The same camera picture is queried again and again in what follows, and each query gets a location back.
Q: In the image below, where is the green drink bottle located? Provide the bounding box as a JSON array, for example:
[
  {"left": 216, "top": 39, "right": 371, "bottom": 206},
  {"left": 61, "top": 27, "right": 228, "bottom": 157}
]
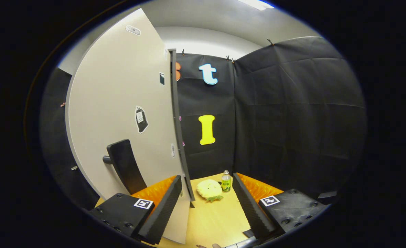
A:
[{"left": 221, "top": 170, "right": 232, "bottom": 193}]

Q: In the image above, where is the grey shoe cabinet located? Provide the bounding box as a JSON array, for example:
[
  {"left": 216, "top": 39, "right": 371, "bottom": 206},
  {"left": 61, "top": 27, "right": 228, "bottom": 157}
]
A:
[{"left": 168, "top": 49, "right": 196, "bottom": 209}]

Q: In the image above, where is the ceiling light panel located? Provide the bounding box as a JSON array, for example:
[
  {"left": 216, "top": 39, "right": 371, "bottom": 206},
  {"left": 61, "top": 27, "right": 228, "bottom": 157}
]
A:
[{"left": 237, "top": 0, "right": 275, "bottom": 11}]

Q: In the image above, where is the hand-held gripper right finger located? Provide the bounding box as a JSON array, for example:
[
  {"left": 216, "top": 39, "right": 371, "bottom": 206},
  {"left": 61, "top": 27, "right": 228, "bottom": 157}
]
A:
[{"left": 232, "top": 173, "right": 328, "bottom": 241}]

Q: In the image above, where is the black backdrop cloth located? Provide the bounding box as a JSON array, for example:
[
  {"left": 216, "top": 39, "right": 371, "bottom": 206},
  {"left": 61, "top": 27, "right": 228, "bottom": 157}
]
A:
[{"left": 40, "top": 36, "right": 367, "bottom": 210}]

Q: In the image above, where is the yellow pineapple plush toy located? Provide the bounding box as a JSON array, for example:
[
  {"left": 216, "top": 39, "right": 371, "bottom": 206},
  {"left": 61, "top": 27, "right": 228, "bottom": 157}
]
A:
[{"left": 196, "top": 179, "right": 224, "bottom": 203}]

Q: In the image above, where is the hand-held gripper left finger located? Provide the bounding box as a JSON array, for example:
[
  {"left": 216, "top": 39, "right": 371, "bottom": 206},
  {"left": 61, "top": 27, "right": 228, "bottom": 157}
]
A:
[{"left": 87, "top": 175, "right": 183, "bottom": 246}]

